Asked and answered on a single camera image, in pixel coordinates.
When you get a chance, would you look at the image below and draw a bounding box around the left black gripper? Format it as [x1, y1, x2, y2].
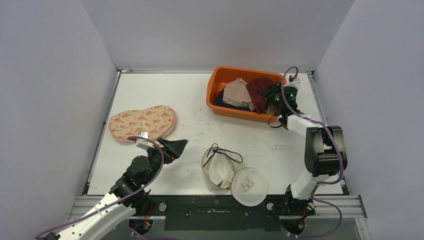
[143, 137, 188, 186]

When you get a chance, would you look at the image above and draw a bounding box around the maroon bra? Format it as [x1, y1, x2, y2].
[246, 77, 275, 114]

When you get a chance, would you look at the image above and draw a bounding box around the floral mesh laundry bag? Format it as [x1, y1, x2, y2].
[108, 105, 177, 143]

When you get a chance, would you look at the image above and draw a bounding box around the beige pink bra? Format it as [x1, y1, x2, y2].
[223, 78, 255, 111]

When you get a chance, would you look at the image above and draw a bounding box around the round white mesh laundry bag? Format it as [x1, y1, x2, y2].
[200, 143, 269, 207]

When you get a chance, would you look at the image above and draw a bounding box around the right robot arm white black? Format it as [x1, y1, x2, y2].
[261, 83, 348, 215]

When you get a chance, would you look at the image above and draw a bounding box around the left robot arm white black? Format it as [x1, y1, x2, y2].
[36, 135, 188, 240]

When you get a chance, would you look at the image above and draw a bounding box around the navy blue garment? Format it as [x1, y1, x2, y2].
[214, 90, 251, 112]

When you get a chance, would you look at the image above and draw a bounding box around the orange plastic bin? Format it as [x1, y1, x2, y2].
[206, 66, 287, 123]

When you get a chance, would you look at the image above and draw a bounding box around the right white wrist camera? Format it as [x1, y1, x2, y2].
[286, 75, 301, 90]

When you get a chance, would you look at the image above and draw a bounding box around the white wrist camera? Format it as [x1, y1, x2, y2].
[286, 75, 301, 90]
[135, 131, 154, 151]

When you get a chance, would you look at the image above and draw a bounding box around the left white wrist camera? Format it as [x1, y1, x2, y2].
[135, 131, 154, 151]

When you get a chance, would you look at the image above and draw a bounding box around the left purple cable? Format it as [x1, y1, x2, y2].
[35, 135, 166, 240]

